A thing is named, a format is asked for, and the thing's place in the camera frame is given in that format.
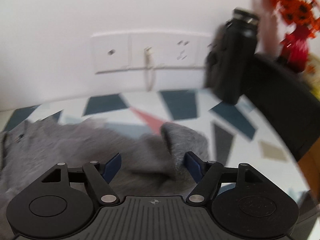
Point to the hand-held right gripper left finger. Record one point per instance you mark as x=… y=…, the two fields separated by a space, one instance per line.
x=112 y=166

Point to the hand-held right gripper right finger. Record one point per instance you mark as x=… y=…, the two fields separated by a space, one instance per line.
x=193 y=166

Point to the grey knit sweater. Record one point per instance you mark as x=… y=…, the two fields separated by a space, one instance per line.
x=75 y=145

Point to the geometric patterned bed sheet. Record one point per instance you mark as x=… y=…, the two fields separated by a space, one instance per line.
x=180 y=105

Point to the black pouch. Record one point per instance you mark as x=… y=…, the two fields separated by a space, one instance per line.
x=220 y=62

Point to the black nightstand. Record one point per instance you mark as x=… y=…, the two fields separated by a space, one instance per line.
x=280 y=92

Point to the small yellow object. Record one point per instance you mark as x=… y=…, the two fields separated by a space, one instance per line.
x=313 y=75

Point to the red vase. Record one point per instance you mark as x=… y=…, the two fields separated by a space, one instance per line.
x=296 y=50

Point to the white wall socket panel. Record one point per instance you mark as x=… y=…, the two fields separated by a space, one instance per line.
x=112 y=52

